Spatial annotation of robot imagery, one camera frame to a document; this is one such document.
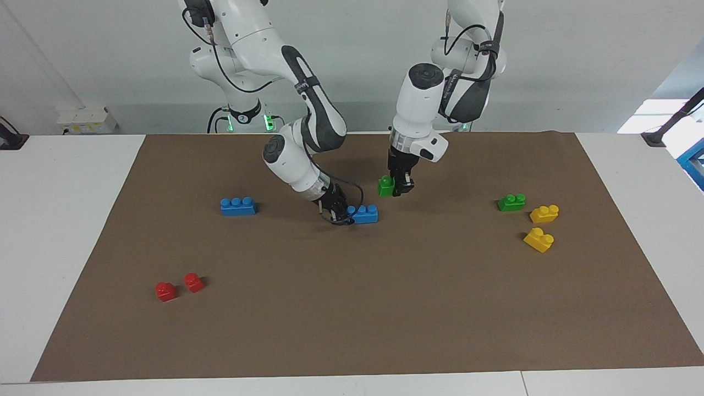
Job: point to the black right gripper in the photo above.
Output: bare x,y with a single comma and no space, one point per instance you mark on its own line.
333,201

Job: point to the blue three-stud toy brick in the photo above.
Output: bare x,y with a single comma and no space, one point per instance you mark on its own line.
366,214
238,207

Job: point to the green two-stud toy brick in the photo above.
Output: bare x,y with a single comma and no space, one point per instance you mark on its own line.
511,203
386,187

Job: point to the brown paper table mat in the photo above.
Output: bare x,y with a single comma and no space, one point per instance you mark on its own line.
352,308

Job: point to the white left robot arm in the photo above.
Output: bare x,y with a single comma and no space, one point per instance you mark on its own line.
418,104

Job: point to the blue metal frame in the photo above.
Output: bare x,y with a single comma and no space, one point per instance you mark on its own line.
694,162

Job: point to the white power box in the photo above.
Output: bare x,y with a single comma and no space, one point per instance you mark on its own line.
88,121

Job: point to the black camera stand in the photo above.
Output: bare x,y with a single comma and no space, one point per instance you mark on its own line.
11,140
660,132

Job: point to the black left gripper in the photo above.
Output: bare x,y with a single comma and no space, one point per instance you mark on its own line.
401,164

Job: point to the red single-stud toy brick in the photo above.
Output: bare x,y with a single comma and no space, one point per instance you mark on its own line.
165,292
193,282

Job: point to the yellow two-stud toy brick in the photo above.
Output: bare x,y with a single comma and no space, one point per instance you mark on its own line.
544,214
539,240

